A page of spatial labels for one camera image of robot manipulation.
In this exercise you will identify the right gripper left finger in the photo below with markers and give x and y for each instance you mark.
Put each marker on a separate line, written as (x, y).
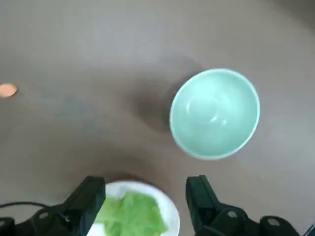
(73, 216)

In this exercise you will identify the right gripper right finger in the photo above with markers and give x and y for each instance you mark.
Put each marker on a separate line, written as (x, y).
(206, 216)

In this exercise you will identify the green lettuce leaf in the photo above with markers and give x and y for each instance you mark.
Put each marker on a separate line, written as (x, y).
(133, 214)

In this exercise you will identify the pale green bowl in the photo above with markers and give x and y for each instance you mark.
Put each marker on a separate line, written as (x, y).
(214, 115)

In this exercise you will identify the white plate with pinkish rim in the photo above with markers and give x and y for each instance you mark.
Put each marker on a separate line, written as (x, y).
(115, 188)

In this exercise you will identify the orange carrot slice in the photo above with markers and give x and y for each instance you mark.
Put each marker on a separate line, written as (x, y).
(8, 90)

